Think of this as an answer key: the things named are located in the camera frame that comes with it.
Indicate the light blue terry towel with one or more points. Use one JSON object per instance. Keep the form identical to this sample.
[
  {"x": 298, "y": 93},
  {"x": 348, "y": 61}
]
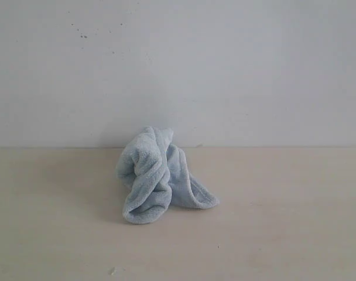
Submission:
[{"x": 157, "y": 175}]

